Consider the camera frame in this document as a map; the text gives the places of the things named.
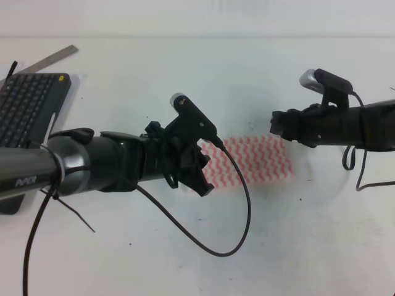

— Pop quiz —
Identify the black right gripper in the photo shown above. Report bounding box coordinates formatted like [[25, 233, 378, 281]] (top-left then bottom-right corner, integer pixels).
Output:
[[270, 105, 364, 147]]

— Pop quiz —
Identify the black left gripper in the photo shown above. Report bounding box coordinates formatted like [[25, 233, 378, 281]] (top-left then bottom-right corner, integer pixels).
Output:
[[140, 121, 214, 197]]

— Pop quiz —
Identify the pink white wavy towel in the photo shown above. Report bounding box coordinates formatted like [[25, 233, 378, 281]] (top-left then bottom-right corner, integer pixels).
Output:
[[201, 135, 294, 189]]

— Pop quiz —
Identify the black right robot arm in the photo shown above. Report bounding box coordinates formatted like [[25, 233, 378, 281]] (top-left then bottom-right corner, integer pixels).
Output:
[[270, 100, 394, 152]]

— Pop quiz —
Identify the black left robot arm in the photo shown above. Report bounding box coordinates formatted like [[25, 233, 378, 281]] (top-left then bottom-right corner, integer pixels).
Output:
[[1, 121, 214, 199]]

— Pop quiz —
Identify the black zip tie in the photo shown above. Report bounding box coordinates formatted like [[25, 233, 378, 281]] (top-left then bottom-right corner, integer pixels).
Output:
[[22, 186, 95, 295]]

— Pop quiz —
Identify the black keyboard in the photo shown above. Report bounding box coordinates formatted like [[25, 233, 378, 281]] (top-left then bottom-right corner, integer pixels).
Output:
[[0, 73, 72, 216]]

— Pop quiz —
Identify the metal ruler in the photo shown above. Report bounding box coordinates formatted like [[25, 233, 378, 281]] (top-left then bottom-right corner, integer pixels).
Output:
[[1, 45, 79, 88]]

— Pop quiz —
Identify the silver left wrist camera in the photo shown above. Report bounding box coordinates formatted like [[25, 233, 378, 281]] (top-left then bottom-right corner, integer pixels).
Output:
[[165, 92, 217, 144]]

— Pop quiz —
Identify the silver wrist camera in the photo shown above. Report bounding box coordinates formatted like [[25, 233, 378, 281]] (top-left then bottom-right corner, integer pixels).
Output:
[[165, 92, 217, 144], [299, 68, 354, 109]]

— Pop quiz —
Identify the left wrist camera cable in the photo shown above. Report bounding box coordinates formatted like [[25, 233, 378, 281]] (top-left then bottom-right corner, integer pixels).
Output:
[[135, 137, 252, 257]]

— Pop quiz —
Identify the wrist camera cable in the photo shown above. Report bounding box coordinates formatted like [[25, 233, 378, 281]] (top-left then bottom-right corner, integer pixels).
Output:
[[135, 137, 252, 257], [342, 91, 395, 192]]

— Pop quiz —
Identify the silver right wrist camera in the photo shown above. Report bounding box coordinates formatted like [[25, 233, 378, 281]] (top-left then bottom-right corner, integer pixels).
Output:
[[299, 68, 354, 109]]

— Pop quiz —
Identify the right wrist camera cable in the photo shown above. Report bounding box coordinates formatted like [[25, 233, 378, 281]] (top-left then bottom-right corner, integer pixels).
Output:
[[342, 91, 395, 192]]

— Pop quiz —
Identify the black cable tie end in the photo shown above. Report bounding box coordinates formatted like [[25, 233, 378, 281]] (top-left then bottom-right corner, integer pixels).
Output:
[[5, 60, 18, 81]]

